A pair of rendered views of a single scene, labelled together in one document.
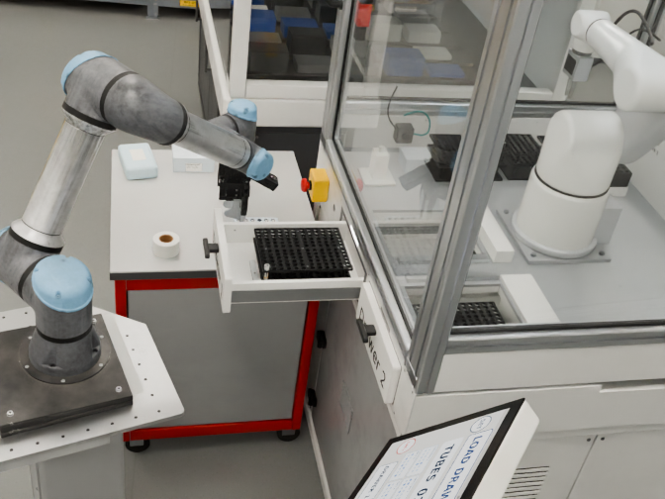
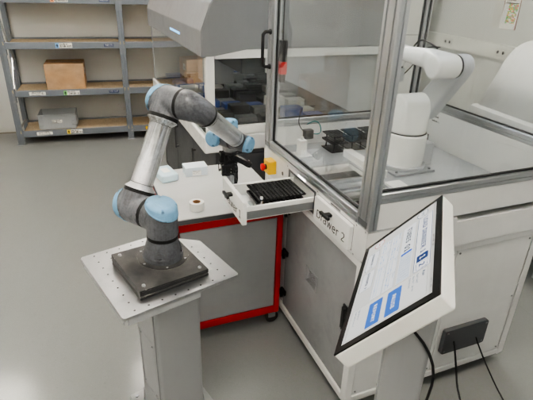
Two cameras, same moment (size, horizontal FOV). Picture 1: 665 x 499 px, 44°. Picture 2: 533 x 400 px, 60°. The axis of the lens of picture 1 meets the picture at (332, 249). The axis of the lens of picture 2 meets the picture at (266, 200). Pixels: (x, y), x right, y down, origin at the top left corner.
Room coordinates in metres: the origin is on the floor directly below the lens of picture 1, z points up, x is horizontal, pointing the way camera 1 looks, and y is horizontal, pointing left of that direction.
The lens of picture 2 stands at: (-0.24, 0.31, 1.77)
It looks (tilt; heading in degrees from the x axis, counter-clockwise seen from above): 26 degrees down; 354
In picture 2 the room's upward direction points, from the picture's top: 2 degrees clockwise
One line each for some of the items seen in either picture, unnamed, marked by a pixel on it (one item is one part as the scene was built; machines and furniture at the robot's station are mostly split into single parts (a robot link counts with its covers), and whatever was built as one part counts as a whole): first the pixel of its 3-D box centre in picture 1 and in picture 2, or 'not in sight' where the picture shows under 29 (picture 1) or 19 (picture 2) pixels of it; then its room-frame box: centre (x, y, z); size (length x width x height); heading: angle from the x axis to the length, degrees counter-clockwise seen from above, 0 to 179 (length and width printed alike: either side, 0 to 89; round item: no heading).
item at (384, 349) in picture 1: (376, 340); (331, 221); (1.41, -0.13, 0.87); 0.29 x 0.02 x 0.11; 17
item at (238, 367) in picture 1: (208, 302); (214, 248); (2.02, 0.37, 0.38); 0.62 x 0.58 x 0.76; 17
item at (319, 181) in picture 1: (317, 185); (269, 166); (2.02, 0.07, 0.88); 0.07 x 0.05 x 0.07; 17
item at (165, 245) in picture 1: (165, 245); (197, 205); (1.76, 0.44, 0.78); 0.07 x 0.07 x 0.04
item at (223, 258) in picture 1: (222, 257); (234, 200); (1.62, 0.27, 0.87); 0.29 x 0.02 x 0.11; 17
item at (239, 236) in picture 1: (304, 259); (277, 195); (1.68, 0.07, 0.86); 0.40 x 0.26 x 0.06; 107
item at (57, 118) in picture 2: not in sight; (59, 118); (5.21, 2.21, 0.22); 0.40 x 0.30 x 0.17; 102
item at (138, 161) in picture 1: (138, 160); (165, 174); (2.15, 0.63, 0.78); 0.15 x 0.10 x 0.04; 27
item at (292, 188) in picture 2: (301, 257); (275, 195); (1.68, 0.07, 0.87); 0.22 x 0.18 x 0.06; 107
